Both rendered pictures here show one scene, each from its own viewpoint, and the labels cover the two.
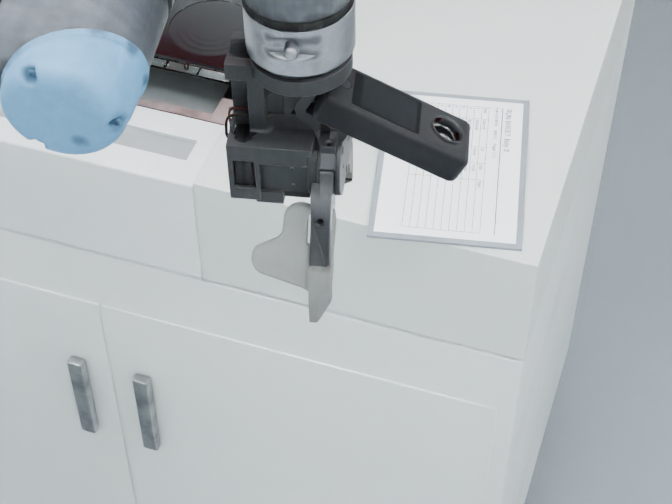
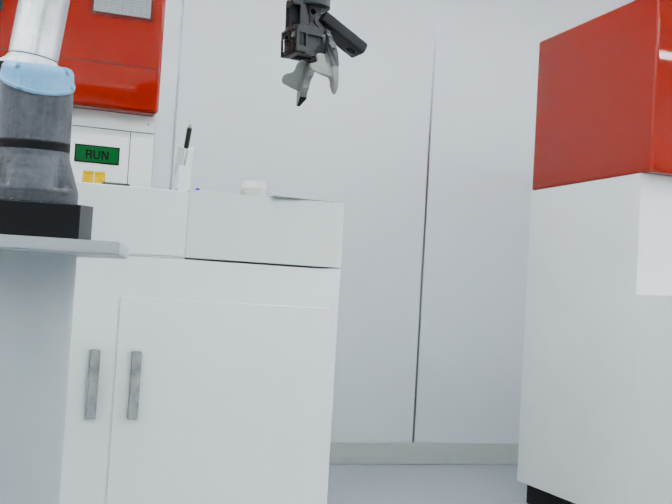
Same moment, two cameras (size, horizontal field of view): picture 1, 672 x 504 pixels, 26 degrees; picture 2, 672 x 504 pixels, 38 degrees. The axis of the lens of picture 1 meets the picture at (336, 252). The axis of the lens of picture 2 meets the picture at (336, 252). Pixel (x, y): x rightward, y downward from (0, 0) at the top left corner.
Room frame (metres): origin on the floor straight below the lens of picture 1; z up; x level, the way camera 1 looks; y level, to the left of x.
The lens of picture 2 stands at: (-0.80, 1.12, 0.76)
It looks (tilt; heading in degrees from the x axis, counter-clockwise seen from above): 3 degrees up; 323
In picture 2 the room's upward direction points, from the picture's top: 3 degrees clockwise
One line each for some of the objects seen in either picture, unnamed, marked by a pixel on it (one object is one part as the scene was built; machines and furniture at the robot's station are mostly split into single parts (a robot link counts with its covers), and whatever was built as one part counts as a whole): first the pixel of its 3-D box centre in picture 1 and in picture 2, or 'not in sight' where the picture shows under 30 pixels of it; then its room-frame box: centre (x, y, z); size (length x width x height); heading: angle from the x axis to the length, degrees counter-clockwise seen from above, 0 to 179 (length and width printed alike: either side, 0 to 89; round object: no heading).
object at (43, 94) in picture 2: not in sight; (35, 101); (0.76, 0.57, 1.05); 0.13 x 0.12 x 0.14; 170
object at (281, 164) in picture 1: (293, 114); (308, 30); (0.76, 0.03, 1.28); 0.09 x 0.08 x 0.12; 83
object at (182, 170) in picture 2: not in sight; (183, 174); (1.28, 0.01, 1.03); 0.06 x 0.04 x 0.13; 162
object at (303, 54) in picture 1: (299, 27); not in sight; (0.76, 0.02, 1.36); 0.08 x 0.08 x 0.05
